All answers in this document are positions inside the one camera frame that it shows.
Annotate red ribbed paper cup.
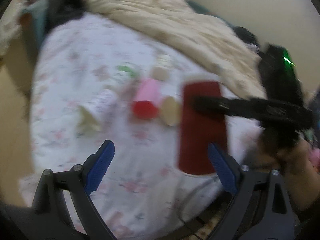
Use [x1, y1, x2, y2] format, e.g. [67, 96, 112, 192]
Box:
[177, 81, 228, 176]

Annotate white cup green globe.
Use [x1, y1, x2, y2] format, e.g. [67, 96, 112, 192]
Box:
[160, 96, 182, 126]

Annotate small pink patterned cup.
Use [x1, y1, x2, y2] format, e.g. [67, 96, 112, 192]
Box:
[78, 89, 118, 132]

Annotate cream patterned paper cup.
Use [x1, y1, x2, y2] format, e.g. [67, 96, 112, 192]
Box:
[151, 54, 173, 81]

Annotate pink plastic cup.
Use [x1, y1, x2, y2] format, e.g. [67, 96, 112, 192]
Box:
[131, 79, 161, 120]

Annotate white cup green trees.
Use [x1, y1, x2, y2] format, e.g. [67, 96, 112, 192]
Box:
[105, 62, 140, 94]

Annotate person right hand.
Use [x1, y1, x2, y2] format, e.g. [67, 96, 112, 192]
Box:
[257, 135, 319, 211]

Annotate dark clothes near pillow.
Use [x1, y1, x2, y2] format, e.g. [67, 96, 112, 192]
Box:
[233, 26, 260, 47]

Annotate yellow bear print duvet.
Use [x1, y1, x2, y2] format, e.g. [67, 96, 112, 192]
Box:
[86, 0, 266, 99]

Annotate floral white bed sheet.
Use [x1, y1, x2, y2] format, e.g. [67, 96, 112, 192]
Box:
[18, 12, 266, 240]

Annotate black clothing pile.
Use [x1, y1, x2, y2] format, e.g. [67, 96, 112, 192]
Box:
[46, 0, 85, 31]

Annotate teal bed frame edge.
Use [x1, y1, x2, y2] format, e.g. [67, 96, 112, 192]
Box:
[19, 0, 48, 57]

